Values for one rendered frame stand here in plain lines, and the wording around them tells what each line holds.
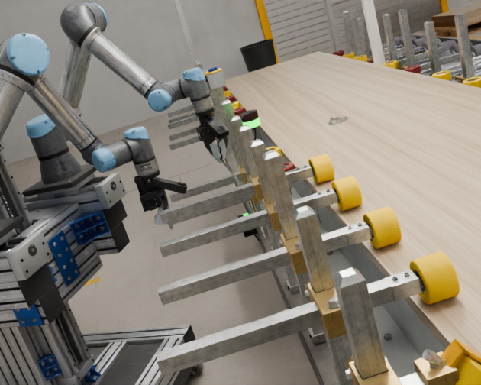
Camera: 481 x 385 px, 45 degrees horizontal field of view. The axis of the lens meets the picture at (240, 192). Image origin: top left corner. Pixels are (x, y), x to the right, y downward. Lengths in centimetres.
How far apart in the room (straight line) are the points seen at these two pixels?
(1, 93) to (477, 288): 129
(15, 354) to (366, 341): 169
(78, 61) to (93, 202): 52
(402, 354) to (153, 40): 859
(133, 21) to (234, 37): 166
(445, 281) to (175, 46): 887
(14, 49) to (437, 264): 122
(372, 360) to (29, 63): 125
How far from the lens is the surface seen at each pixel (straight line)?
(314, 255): 99
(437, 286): 102
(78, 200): 218
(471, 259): 118
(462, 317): 103
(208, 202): 168
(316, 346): 137
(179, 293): 123
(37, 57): 172
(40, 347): 230
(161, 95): 199
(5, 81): 173
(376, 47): 342
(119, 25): 964
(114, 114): 973
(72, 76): 224
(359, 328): 77
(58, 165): 219
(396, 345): 146
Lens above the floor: 148
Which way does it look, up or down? 18 degrees down
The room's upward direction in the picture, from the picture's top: 17 degrees counter-clockwise
